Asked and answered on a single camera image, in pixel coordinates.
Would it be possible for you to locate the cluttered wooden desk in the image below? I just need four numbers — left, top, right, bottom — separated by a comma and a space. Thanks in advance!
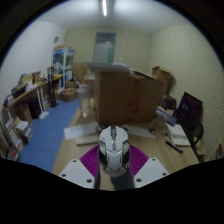
2, 71, 51, 121

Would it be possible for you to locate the brown cardboard box under desk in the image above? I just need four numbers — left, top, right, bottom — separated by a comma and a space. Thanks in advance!
16, 101, 33, 124

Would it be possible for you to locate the black office chair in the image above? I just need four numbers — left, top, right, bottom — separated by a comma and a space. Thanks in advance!
175, 92, 204, 148

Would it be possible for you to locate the tall black stand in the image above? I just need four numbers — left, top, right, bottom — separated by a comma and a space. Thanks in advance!
47, 65, 58, 108

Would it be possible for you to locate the white and grey computer mouse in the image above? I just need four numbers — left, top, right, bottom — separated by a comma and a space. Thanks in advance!
98, 125, 131, 178

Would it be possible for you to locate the flat white slim box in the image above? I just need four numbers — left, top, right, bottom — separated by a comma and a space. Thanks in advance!
75, 134, 100, 146

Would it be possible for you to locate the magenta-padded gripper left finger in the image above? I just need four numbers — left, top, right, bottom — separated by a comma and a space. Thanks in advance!
58, 144, 102, 190

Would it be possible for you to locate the open cardboard box on floor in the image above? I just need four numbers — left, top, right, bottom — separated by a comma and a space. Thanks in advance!
59, 87, 79, 103

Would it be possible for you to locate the stack of books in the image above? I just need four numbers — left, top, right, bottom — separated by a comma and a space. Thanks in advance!
14, 119, 34, 144

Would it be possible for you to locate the blue and white display cabinet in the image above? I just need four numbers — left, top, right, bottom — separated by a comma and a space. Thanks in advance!
52, 47, 76, 88

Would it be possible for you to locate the clear plastic water jug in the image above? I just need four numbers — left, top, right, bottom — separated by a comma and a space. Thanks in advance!
77, 83, 94, 118

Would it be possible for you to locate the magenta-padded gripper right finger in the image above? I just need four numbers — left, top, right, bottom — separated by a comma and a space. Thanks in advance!
111, 144, 170, 191

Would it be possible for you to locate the large brown cardboard box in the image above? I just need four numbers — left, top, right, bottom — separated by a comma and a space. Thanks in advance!
93, 69, 166, 127

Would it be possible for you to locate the black box under desk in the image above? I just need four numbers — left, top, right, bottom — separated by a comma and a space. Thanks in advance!
29, 98, 43, 119

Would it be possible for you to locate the white paper sheet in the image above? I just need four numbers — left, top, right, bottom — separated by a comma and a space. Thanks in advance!
124, 123, 157, 139
63, 121, 101, 140

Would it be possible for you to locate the open white notebook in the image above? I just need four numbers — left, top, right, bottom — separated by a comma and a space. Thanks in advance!
165, 123, 192, 147

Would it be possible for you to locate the ceiling tube light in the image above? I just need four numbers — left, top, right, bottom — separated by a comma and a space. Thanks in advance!
100, 0, 109, 17

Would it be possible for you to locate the black marker pen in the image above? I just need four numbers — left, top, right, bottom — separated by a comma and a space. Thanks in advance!
165, 140, 184, 155

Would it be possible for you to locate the small open cardboard box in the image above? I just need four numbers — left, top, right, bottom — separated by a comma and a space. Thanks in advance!
151, 65, 173, 93

